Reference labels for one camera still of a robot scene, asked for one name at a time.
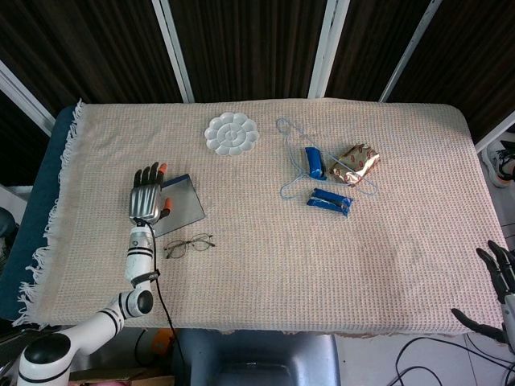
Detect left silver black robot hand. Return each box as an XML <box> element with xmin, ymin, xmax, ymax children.
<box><xmin>128</xmin><ymin>162</ymin><xmax>174</xmax><ymax>224</ymax></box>

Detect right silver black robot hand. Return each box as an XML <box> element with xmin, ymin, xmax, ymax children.
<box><xmin>451</xmin><ymin>240</ymin><xmax>515</xmax><ymax>347</ymax></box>

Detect blue glasses case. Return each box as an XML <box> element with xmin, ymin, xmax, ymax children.
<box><xmin>151</xmin><ymin>172</ymin><xmax>208</xmax><ymax>238</ymax></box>

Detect thin-framed eyeglasses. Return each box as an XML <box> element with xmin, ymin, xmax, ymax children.
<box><xmin>163</xmin><ymin>232</ymin><xmax>216</xmax><ymax>260</ymax></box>

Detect dark blue table pad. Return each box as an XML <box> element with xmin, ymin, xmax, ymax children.
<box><xmin>0</xmin><ymin>105</ymin><xmax>80</xmax><ymax>322</ymax></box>

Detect white flower paint palette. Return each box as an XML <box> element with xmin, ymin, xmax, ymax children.
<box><xmin>204</xmin><ymin>112</ymin><xmax>259</xmax><ymax>158</ymax></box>

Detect white orange sneaker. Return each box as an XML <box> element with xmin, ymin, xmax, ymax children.
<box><xmin>482</xmin><ymin>140</ymin><xmax>515</xmax><ymax>189</ymax></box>

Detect beige waffle fringed cloth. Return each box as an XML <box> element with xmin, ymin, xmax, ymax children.
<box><xmin>11</xmin><ymin>98</ymin><xmax>514</xmax><ymax>337</ymax></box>

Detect orange object under table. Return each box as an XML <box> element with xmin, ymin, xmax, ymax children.
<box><xmin>151</xmin><ymin>328</ymin><xmax>178</xmax><ymax>355</ymax></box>

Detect short blue snack packet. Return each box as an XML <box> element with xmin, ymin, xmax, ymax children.
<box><xmin>303</xmin><ymin>146</ymin><xmax>328</xmax><ymax>180</ymax></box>

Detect brown cardboard box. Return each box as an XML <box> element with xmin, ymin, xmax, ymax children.
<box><xmin>70</xmin><ymin>368</ymin><xmax>176</xmax><ymax>386</ymax></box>

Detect long blue snack packet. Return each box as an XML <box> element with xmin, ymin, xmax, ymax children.
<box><xmin>306</xmin><ymin>187</ymin><xmax>355</xmax><ymax>219</ymax></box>

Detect grey blue plastic chair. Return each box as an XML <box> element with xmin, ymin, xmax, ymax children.
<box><xmin>171</xmin><ymin>329</ymin><xmax>343</xmax><ymax>386</ymax></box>

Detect gold foil snack packet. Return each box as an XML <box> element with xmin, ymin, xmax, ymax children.
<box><xmin>328</xmin><ymin>142</ymin><xmax>381</xmax><ymax>188</ymax></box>

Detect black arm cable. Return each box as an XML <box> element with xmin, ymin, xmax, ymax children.
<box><xmin>138</xmin><ymin>219</ymin><xmax>190</xmax><ymax>377</ymax></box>

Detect black floor cable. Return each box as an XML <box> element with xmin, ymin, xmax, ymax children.
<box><xmin>395</xmin><ymin>336</ymin><xmax>515</xmax><ymax>386</ymax></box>

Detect light blue wire hanger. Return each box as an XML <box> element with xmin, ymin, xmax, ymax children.
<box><xmin>275</xmin><ymin>117</ymin><xmax>380</xmax><ymax>201</ymax></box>

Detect white frame post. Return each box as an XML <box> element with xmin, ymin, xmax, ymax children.
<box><xmin>151</xmin><ymin>0</ymin><xmax>196</xmax><ymax>104</ymax></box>
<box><xmin>378</xmin><ymin>0</ymin><xmax>443</xmax><ymax>102</ymax></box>
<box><xmin>0</xmin><ymin>60</ymin><xmax>56</xmax><ymax>125</ymax></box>
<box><xmin>307</xmin><ymin>0</ymin><xmax>350</xmax><ymax>100</ymax></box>
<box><xmin>474</xmin><ymin>108</ymin><xmax>515</xmax><ymax>154</ymax></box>

